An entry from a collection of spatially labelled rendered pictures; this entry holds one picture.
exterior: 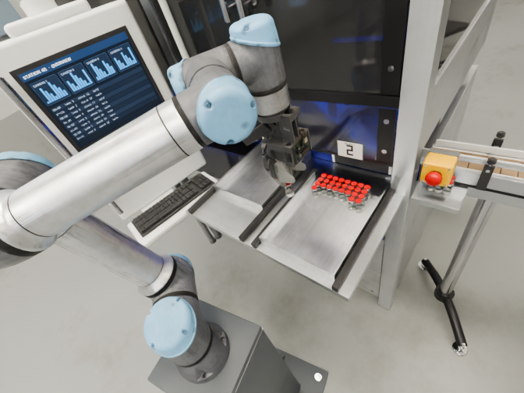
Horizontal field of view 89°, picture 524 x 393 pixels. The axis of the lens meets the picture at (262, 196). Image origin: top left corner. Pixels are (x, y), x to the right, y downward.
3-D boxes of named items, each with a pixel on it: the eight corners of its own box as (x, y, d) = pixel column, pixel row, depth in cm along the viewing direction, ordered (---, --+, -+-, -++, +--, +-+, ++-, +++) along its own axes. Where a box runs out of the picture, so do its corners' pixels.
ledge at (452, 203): (423, 175, 92) (424, 171, 91) (469, 185, 85) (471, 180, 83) (410, 202, 86) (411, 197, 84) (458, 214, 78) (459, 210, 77)
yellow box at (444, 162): (426, 167, 81) (430, 147, 77) (454, 172, 77) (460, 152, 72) (418, 182, 78) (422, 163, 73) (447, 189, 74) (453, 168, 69)
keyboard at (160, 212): (201, 174, 137) (199, 170, 136) (215, 184, 128) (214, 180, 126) (132, 223, 123) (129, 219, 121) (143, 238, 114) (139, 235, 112)
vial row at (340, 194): (317, 189, 97) (316, 180, 94) (366, 204, 87) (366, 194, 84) (314, 193, 96) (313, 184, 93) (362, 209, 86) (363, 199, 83)
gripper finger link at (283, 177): (294, 199, 63) (288, 168, 57) (274, 192, 66) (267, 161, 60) (301, 191, 64) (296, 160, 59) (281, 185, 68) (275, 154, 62)
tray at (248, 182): (264, 146, 127) (262, 139, 125) (311, 157, 112) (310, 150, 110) (216, 192, 111) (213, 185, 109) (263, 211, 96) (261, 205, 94)
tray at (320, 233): (315, 178, 102) (313, 171, 100) (384, 199, 87) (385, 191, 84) (261, 243, 86) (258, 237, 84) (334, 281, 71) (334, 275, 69)
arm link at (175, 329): (169, 376, 64) (137, 359, 55) (166, 323, 74) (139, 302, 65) (215, 353, 65) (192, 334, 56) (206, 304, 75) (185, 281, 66)
